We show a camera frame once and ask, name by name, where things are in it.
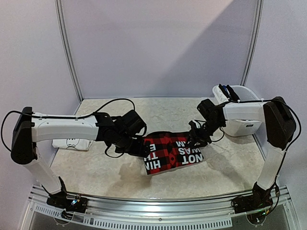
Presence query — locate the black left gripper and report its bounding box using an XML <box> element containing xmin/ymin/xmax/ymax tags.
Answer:
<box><xmin>114</xmin><ymin>133</ymin><xmax>151</xmax><ymax>158</ymax></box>

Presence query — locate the red black plaid flannel shirt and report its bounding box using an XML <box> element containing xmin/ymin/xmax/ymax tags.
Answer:
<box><xmin>143</xmin><ymin>131</ymin><xmax>204</xmax><ymax>175</ymax></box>

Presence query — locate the white and green t-shirt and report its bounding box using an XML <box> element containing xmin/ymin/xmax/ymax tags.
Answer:
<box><xmin>52</xmin><ymin>138</ymin><xmax>93</xmax><ymax>151</ymax></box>

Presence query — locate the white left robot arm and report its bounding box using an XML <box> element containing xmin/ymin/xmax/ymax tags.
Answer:
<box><xmin>11</xmin><ymin>107</ymin><xmax>150</xmax><ymax>208</ymax></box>

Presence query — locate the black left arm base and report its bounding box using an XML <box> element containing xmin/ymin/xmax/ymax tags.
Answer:
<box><xmin>47</xmin><ymin>177</ymin><xmax>89</xmax><ymax>213</ymax></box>

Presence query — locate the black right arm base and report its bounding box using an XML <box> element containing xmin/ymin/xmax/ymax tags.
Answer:
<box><xmin>231</xmin><ymin>183</ymin><xmax>280</xmax><ymax>215</ymax></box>

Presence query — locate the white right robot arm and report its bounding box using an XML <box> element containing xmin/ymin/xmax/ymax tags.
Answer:
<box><xmin>186</xmin><ymin>96</ymin><xmax>298</xmax><ymax>190</ymax></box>

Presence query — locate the white plastic laundry basket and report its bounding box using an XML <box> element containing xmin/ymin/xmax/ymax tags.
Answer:
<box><xmin>212</xmin><ymin>85</ymin><xmax>262</xmax><ymax>137</ymax></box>

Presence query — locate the dark patterned clothes pile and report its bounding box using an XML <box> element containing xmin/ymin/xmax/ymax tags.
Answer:
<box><xmin>218</xmin><ymin>84</ymin><xmax>240</xmax><ymax>102</ymax></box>

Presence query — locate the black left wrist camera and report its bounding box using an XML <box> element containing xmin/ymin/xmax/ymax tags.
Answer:
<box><xmin>122</xmin><ymin>110</ymin><xmax>147</xmax><ymax>135</ymax></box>

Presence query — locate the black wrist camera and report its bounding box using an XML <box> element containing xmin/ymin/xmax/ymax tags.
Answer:
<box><xmin>197</xmin><ymin>99</ymin><xmax>217</xmax><ymax>121</ymax></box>
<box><xmin>122</xmin><ymin>110</ymin><xmax>147</xmax><ymax>135</ymax></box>

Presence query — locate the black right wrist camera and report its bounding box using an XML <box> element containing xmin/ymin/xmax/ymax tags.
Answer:
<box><xmin>197</xmin><ymin>99</ymin><xmax>217</xmax><ymax>121</ymax></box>

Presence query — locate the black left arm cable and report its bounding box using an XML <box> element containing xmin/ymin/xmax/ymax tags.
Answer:
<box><xmin>1</xmin><ymin>98</ymin><xmax>136</xmax><ymax>159</ymax></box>

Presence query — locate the aluminium front rail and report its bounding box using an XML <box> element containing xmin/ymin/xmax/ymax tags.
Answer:
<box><xmin>22</xmin><ymin>185</ymin><xmax>300</xmax><ymax>230</ymax></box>

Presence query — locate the left aluminium frame post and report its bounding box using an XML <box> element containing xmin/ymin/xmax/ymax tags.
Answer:
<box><xmin>54</xmin><ymin>0</ymin><xmax>83</xmax><ymax>102</ymax></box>

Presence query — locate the aluminium frame post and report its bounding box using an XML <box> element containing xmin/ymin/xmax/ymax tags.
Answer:
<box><xmin>240</xmin><ymin>0</ymin><xmax>264</xmax><ymax>86</ymax></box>
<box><xmin>54</xmin><ymin>0</ymin><xmax>83</xmax><ymax>102</ymax></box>

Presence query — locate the right aluminium frame post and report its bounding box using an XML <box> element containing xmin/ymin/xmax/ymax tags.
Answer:
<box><xmin>240</xmin><ymin>0</ymin><xmax>264</xmax><ymax>86</ymax></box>

